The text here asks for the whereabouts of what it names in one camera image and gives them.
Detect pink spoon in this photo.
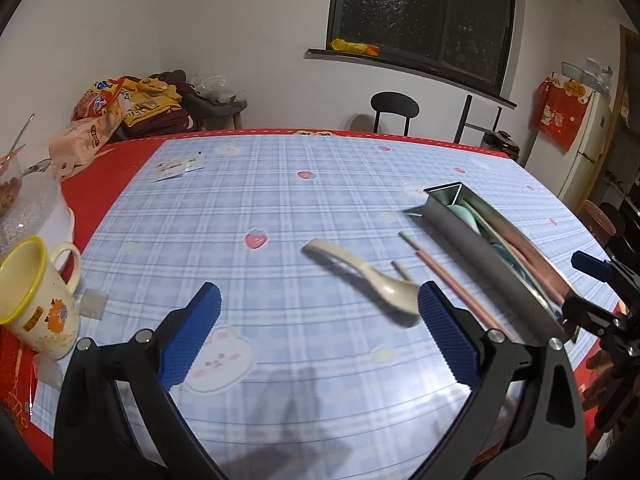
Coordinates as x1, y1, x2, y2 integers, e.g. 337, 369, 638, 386
500, 224, 577, 295

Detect yellow packet pile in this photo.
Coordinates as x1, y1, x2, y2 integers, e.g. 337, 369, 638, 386
120, 75, 183, 128

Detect orange snack bag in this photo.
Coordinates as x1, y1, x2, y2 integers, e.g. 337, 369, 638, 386
75, 77, 126, 121

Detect dark cooking pot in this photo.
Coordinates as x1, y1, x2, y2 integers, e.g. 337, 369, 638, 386
482, 130, 521, 161

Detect cream mug yellow rim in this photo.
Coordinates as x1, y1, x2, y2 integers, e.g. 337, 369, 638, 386
0, 237, 82, 361

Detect white refrigerator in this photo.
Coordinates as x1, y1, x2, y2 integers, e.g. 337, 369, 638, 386
557, 90, 618, 211

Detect white plastic container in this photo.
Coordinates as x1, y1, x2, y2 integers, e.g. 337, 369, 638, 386
0, 172, 76, 257

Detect stainless steel utensil tray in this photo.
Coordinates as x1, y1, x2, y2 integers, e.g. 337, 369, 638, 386
404, 181, 581, 348

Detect dark stool with plastic bags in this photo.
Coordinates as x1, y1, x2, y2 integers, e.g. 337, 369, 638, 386
182, 72, 248, 131

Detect black round-back chair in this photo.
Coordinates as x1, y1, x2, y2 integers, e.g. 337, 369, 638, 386
371, 91, 420, 137

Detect metal spoon handle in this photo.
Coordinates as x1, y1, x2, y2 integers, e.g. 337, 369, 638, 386
4, 114, 36, 157

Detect red printed cloth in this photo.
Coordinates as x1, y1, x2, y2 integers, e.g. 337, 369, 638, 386
530, 72, 593, 153

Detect person's right hand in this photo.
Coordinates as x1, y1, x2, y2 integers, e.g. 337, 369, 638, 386
580, 347, 617, 411

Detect dark window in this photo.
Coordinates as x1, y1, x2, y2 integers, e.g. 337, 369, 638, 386
306, 0, 518, 109

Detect white paper card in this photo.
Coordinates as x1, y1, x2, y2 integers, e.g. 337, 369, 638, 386
152, 156, 206, 182

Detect dark red cloth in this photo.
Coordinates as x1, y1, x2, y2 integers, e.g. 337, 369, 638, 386
122, 110, 193, 138

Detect clear bowl of snacks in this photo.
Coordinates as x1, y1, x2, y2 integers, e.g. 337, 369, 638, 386
0, 145, 26, 223

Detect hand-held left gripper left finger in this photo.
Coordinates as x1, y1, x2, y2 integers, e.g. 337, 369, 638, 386
54, 281, 223, 480

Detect pink chopstick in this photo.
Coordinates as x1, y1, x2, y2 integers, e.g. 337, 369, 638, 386
398, 231, 506, 333

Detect green spoon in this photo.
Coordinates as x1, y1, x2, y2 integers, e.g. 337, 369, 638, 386
446, 203, 483, 235

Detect pink plastic stool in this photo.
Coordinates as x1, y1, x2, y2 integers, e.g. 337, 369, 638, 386
580, 200, 618, 248

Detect orange packet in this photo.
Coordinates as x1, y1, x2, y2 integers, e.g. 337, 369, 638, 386
330, 38, 380, 57

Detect clear containers on refrigerator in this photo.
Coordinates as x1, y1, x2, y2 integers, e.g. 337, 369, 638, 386
560, 60, 613, 93

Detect beige spoon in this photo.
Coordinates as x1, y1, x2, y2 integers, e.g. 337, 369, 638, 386
301, 239, 421, 328

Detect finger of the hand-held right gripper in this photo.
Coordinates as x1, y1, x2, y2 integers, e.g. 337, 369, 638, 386
559, 295, 626, 343
571, 251, 640, 293

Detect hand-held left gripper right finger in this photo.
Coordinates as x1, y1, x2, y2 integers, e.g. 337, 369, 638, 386
417, 281, 588, 480

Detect pink snack bag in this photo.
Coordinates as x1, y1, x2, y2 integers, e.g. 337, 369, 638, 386
49, 110, 123, 181

